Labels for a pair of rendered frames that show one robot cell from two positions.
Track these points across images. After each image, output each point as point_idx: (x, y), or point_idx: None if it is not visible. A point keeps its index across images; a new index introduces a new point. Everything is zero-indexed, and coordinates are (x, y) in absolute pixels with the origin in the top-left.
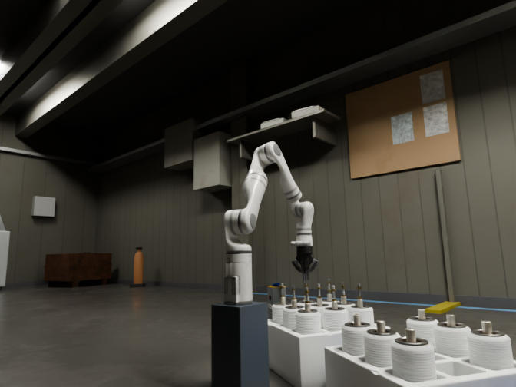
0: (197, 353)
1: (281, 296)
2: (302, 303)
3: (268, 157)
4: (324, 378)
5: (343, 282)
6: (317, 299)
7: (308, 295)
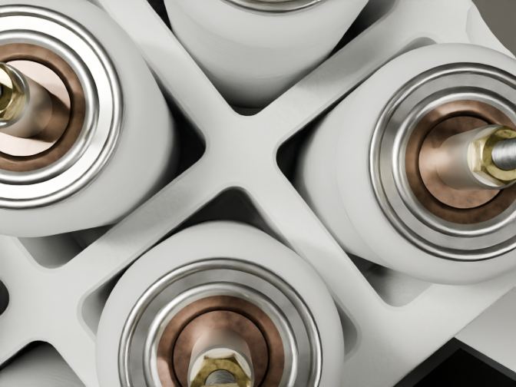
0: None
1: (511, 130)
2: (257, 256)
3: None
4: None
5: None
6: (20, 71)
7: (195, 372)
